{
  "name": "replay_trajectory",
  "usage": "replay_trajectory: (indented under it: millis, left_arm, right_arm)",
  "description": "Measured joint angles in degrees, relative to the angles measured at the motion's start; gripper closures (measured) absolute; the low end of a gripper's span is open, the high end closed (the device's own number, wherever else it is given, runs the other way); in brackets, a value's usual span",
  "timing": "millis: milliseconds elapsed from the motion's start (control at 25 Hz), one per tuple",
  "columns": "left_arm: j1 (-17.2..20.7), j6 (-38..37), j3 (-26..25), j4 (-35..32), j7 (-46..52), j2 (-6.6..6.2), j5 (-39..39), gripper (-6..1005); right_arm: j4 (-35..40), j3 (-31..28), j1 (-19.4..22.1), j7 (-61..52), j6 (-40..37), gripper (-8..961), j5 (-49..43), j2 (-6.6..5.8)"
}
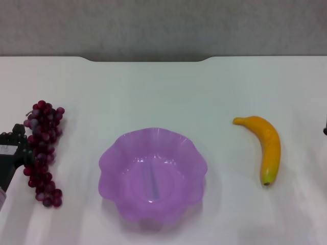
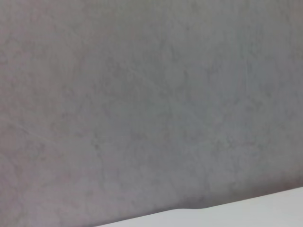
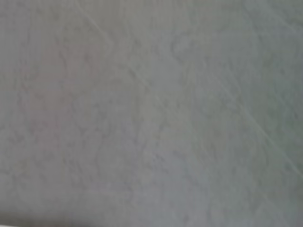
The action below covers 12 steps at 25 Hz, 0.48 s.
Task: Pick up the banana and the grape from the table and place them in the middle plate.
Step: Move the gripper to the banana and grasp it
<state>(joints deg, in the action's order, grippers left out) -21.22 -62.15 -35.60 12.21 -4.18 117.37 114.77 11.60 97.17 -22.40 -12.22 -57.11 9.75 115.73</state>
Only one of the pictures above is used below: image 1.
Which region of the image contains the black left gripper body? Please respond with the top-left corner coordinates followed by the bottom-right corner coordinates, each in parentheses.
top-left (0, 132), bottom-right (29, 191)

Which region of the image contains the dark red grape bunch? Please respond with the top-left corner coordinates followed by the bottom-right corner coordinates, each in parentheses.
top-left (23, 100), bottom-right (65, 208)

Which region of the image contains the yellow banana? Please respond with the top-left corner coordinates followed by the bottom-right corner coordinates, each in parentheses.
top-left (232, 115), bottom-right (282, 186)

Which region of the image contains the purple translucent scalloped bowl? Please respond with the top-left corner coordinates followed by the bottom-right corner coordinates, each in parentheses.
top-left (98, 127), bottom-right (208, 229)

